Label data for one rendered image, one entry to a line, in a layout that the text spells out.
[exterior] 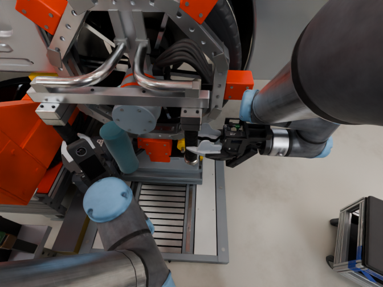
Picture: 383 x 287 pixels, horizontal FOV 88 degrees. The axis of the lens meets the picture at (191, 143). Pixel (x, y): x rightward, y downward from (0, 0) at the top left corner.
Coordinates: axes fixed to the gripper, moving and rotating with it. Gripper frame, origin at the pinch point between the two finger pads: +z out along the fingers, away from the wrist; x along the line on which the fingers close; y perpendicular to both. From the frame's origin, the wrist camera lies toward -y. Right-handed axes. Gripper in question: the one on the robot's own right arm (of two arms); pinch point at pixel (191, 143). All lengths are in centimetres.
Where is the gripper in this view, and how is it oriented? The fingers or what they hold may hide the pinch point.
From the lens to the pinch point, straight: 55.4
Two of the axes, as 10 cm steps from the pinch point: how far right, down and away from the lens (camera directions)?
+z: -10.0, -0.4, 0.3
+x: -0.5, 8.0, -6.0
